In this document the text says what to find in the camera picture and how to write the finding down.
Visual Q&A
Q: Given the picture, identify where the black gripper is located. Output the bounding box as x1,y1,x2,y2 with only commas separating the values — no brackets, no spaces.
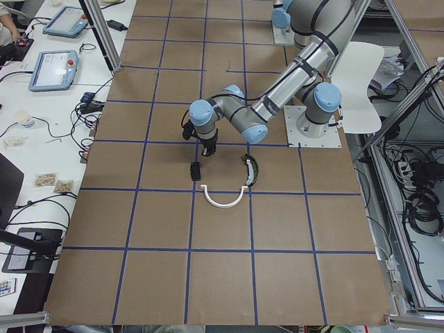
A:
200,133,218,157

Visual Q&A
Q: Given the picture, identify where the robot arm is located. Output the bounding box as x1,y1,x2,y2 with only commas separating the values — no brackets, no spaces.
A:
181,0,355,157

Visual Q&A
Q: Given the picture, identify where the small black flat part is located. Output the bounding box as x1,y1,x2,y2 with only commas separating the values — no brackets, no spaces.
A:
190,162,201,181

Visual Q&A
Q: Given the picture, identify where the white curved plastic arc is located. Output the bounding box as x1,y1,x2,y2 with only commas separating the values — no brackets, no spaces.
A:
200,185,249,210

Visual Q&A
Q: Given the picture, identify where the dark green curved part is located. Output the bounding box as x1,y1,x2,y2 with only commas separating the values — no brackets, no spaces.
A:
241,153,259,187

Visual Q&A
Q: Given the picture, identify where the black power adapter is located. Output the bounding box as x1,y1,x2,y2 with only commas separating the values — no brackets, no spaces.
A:
107,19,128,31

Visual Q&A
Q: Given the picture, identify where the white plastic chair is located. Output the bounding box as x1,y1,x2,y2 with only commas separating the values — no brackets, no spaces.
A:
331,42,384,134

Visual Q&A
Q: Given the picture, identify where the blue teach pendant near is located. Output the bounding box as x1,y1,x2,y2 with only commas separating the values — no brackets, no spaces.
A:
28,50,78,92

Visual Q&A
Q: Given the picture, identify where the blue teach pendant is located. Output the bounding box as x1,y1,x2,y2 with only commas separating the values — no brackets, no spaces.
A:
28,50,78,92
42,6,88,38

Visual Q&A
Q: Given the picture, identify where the blue teach pendant far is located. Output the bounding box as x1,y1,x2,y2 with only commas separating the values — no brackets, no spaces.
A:
42,6,88,38

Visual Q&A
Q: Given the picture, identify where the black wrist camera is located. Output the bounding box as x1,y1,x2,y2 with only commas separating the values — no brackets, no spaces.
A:
182,119,196,140

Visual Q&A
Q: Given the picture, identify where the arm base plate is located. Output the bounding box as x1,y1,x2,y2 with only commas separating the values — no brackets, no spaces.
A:
272,24,299,46
284,105,342,148

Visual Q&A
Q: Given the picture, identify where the aluminium frame post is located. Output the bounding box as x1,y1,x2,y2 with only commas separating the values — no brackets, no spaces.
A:
79,0,121,73

